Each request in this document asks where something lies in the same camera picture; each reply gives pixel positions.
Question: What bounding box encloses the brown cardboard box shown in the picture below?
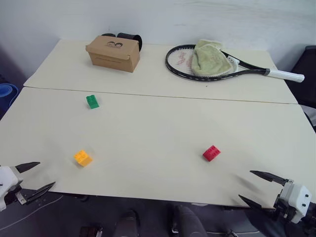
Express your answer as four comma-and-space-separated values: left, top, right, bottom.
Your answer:
85, 35, 141, 73

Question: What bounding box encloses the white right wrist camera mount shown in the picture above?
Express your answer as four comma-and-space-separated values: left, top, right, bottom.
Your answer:
280, 183, 313, 223

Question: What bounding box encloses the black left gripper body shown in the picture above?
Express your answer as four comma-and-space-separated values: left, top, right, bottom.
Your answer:
3, 181, 24, 205

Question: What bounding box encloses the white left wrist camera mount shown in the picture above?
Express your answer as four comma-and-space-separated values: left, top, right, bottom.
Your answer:
0, 165, 24, 212

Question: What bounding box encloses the black tennis racket white grip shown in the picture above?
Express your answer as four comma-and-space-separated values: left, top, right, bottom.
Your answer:
165, 44, 305, 82

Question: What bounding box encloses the yellow toy brick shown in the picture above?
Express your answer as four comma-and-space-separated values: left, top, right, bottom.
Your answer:
73, 150, 93, 168

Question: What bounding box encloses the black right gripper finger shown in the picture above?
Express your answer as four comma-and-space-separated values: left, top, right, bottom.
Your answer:
238, 194, 278, 220
249, 170, 294, 186

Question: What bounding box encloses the blue round container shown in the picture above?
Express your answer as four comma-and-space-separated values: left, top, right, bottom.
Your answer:
0, 83, 19, 114

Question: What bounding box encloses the dark rounded robot foot shape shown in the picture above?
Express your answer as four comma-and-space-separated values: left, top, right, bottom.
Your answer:
170, 204, 209, 237
112, 209, 141, 237

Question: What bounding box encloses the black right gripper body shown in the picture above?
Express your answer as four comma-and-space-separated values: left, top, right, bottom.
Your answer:
273, 184, 301, 224

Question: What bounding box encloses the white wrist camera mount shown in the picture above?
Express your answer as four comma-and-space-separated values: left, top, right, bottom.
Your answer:
280, 183, 313, 223
0, 165, 24, 212

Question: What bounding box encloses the pale green towel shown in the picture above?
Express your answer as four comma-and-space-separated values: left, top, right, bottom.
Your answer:
190, 39, 233, 77

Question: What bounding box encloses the green toy brick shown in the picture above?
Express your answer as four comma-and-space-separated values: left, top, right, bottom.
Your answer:
85, 94, 101, 110

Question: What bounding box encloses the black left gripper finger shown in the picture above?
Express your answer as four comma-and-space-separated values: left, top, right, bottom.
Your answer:
15, 181, 56, 205
14, 161, 41, 175

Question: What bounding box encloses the red toy brick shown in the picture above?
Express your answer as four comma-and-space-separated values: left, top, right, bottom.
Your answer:
202, 145, 222, 163

